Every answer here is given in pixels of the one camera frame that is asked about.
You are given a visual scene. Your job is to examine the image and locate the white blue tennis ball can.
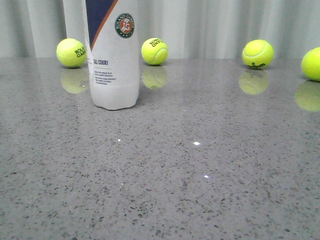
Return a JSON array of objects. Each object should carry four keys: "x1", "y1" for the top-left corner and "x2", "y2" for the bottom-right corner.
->
[{"x1": 82, "y1": 0, "x2": 140, "y2": 110}]

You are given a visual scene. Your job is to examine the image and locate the tennis ball green text print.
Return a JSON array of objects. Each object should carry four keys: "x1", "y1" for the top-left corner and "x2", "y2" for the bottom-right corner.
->
[{"x1": 141, "y1": 37, "x2": 169, "y2": 66}]

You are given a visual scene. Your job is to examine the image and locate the tennis ball Roland Garros print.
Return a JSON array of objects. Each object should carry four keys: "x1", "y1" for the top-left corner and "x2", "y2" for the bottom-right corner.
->
[{"x1": 56, "y1": 38, "x2": 87, "y2": 68}]

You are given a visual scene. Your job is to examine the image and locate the tennis ball with number three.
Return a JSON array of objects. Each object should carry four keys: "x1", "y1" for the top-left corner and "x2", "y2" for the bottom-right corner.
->
[{"x1": 242, "y1": 39, "x2": 274, "y2": 69}]

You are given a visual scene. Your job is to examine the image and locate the tennis ball at right edge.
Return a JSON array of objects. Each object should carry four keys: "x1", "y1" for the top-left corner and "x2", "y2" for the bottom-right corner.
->
[{"x1": 301, "y1": 47, "x2": 320, "y2": 81}]

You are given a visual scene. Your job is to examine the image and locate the white curtain backdrop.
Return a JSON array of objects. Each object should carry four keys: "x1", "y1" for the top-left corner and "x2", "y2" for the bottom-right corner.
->
[{"x1": 0, "y1": 0, "x2": 320, "y2": 59}]

